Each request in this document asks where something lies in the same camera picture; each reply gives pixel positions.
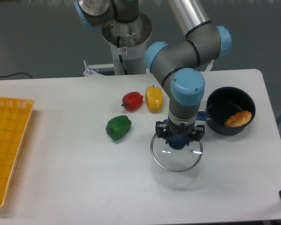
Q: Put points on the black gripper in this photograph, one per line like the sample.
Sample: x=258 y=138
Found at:
x=168 y=129

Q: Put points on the glass lid with blue knob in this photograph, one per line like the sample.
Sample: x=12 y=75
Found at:
x=175 y=160

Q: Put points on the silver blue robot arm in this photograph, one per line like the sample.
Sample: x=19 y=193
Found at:
x=187 y=13

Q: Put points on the yellow bell pepper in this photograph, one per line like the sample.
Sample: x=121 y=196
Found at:
x=154 y=98

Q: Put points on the dark blue saucepan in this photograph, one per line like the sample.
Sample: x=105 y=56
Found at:
x=221 y=104

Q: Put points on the red bell pepper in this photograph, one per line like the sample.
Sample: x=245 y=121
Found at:
x=132 y=101

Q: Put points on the golden bread roll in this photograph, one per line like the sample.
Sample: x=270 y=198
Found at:
x=239 y=119

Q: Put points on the green bell pepper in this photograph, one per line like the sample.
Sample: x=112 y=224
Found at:
x=118 y=127

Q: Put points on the yellow woven basket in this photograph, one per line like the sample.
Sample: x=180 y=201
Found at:
x=15 y=114

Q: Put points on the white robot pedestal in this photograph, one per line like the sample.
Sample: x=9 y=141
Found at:
x=127 y=31

